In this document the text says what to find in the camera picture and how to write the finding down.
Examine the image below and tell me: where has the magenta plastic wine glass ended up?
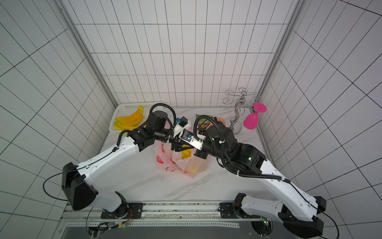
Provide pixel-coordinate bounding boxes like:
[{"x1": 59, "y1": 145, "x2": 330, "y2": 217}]
[{"x1": 243, "y1": 103, "x2": 267, "y2": 130}]

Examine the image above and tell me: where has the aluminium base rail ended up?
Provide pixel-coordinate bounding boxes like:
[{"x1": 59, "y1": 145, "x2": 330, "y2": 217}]
[{"x1": 61, "y1": 201, "x2": 278, "y2": 231}]

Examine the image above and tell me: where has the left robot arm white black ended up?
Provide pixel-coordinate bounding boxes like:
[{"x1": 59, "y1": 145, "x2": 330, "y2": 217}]
[{"x1": 60, "y1": 108, "x2": 191, "y2": 218}]

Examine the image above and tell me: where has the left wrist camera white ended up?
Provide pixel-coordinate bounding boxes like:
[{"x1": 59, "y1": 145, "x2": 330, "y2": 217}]
[{"x1": 173, "y1": 117, "x2": 191, "y2": 136}]

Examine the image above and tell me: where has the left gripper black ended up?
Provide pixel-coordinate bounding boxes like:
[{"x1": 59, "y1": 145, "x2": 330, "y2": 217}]
[{"x1": 155, "y1": 128, "x2": 196, "y2": 152}]

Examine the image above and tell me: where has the white plastic basket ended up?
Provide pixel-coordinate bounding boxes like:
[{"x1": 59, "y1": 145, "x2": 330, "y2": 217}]
[{"x1": 108, "y1": 102, "x2": 157, "y2": 132}]

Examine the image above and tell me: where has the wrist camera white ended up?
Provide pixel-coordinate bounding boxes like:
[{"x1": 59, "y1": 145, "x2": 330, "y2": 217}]
[
  {"x1": 173, "y1": 117, "x2": 191, "y2": 136},
  {"x1": 180, "y1": 130, "x2": 206, "y2": 150}
]

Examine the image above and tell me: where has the yellow banana bunch in basket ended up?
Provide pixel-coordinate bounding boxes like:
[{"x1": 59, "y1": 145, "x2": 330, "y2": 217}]
[{"x1": 113, "y1": 106, "x2": 144, "y2": 130}]

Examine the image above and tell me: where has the pink plastic bag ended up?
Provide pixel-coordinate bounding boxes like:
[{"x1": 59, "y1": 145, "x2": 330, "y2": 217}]
[{"x1": 154, "y1": 141, "x2": 210, "y2": 179}]

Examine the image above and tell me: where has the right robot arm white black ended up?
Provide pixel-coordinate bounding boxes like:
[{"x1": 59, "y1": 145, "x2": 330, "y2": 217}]
[{"x1": 185, "y1": 115, "x2": 327, "y2": 239}]

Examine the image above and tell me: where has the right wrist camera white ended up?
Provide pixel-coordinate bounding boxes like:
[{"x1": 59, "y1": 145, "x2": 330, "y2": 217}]
[{"x1": 180, "y1": 130, "x2": 206, "y2": 150}]

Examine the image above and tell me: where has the yellow banana bunch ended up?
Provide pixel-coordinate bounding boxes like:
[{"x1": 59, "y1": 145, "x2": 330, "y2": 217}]
[
  {"x1": 113, "y1": 106, "x2": 144, "y2": 130},
  {"x1": 181, "y1": 149, "x2": 193, "y2": 160}
]

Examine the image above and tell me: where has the chrome wire glass rack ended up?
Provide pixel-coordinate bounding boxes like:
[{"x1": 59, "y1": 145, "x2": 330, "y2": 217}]
[{"x1": 222, "y1": 88, "x2": 261, "y2": 135}]

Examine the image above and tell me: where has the green snack packet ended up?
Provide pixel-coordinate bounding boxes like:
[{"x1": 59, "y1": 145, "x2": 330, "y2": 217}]
[{"x1": 194, "y1": 115, "x2": 213, "y2": 130}]

